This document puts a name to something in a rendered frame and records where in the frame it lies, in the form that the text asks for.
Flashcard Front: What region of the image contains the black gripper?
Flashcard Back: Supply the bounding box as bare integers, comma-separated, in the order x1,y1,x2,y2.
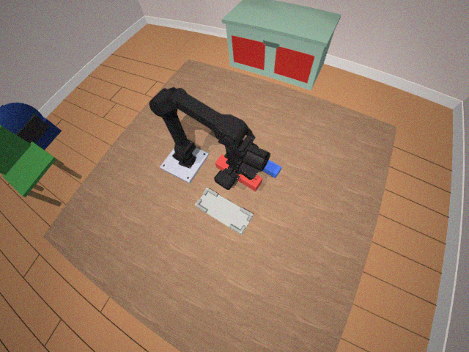
214,154,243,190

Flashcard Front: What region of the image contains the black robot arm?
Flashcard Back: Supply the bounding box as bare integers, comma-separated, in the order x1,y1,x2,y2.
149,87,270,180

